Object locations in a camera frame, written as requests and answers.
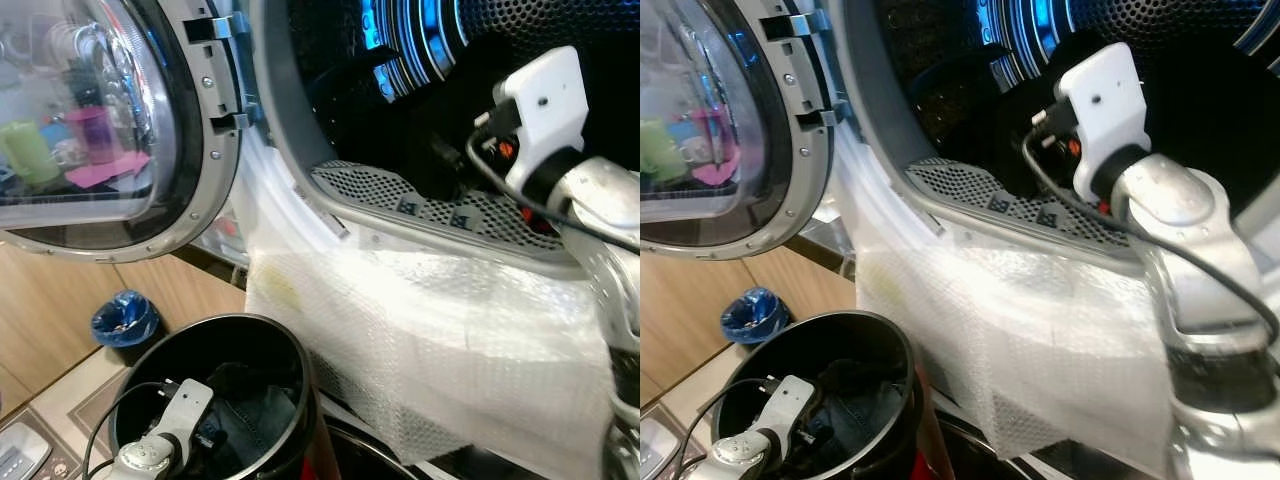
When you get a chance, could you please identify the clear bubble wrap sheet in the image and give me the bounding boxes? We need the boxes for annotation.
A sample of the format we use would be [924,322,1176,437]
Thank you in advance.
[854,243,1178,477]
[244,243,623,480]

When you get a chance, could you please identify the silver glass washer door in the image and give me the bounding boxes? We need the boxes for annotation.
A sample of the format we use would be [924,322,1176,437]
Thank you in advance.
[0,0,247,264]
[640,0,837,262]

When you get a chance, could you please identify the white washing machine body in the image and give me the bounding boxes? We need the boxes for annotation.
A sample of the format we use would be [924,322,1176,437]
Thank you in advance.
[232,0,641,276]
[822,0,1280,271]

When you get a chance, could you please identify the black round laundry bucket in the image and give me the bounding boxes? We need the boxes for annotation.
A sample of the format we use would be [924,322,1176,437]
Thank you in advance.
[711,309,927,480]
[107,312,320,480]

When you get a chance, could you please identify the red plastic container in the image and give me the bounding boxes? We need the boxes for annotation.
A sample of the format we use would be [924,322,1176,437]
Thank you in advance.
[908,394,953,480]
[298,428,335,480]

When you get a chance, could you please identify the grey rubber door gasket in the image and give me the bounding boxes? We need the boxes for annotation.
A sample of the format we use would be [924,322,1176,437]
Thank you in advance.
[834,0,1136,263]
[249,0,576,263]

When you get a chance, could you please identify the perforated steel washer drum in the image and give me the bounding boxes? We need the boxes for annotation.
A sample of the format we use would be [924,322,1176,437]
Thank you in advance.
[880,0,1280,111]
[288,0,641,121]

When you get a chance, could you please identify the grey door hinge bracket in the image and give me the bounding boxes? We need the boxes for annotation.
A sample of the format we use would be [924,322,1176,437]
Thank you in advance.
[184,10,253,133]
[759,9,843,132]

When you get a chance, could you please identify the black clothes pile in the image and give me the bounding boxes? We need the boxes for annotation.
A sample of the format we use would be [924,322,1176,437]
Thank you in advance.
[900,30,1280,206]
[308,35,641,201]

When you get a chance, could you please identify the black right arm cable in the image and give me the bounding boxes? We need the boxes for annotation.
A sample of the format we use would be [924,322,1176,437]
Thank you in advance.
[1019,100,1280,348]
[464,100,641,253]

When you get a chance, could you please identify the perforated grey lint grille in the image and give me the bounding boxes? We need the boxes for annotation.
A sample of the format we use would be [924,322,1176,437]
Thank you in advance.
[309,159,563,252]
[904,157,1133,250]

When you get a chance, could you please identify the bin with blue bag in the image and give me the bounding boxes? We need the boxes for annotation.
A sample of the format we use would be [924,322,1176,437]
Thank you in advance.
[719,286,790,347]
[89,288,163,352]

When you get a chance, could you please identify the dark blue denim jeans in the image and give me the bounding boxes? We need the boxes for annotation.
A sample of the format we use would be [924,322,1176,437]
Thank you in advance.
[798,358,908,473]
[198,362,303,473]

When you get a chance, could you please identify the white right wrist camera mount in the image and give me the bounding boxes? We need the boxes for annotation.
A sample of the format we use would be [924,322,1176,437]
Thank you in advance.
[492,44,590,193]
[1054,41,1153,203]

